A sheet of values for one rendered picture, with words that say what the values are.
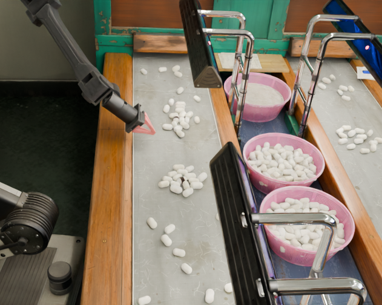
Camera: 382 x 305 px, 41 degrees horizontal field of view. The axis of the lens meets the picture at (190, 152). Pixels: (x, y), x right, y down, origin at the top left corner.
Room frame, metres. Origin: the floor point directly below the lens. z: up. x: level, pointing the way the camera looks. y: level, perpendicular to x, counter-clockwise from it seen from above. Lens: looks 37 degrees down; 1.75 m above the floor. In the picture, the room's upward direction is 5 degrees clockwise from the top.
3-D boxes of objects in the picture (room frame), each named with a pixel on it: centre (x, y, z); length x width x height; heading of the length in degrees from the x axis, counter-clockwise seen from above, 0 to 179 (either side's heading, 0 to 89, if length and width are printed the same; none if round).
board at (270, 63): (1.98, -0.21, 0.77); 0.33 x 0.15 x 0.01; 98
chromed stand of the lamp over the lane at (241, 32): (1.56, -0.07, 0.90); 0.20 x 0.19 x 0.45; 8
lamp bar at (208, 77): (1.56, 0.01, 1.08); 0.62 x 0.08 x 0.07; 8
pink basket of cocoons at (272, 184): (1.33, -0.30, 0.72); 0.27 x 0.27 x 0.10
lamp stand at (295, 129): (1.62, -0.46, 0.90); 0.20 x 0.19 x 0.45; 8
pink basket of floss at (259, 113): (1.77, -0.24, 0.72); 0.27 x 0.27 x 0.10
